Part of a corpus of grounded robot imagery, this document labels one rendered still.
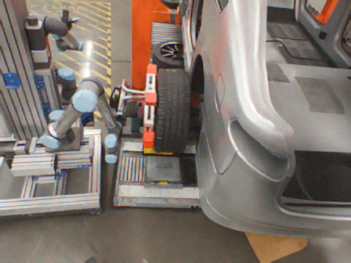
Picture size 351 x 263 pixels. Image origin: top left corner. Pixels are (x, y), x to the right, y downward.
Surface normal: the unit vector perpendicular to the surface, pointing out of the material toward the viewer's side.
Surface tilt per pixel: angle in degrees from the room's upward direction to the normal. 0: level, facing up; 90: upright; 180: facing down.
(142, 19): 90
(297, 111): 22
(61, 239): 0
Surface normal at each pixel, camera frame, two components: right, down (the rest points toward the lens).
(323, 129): 0.12, -0.39
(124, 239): 0.11, -0.70
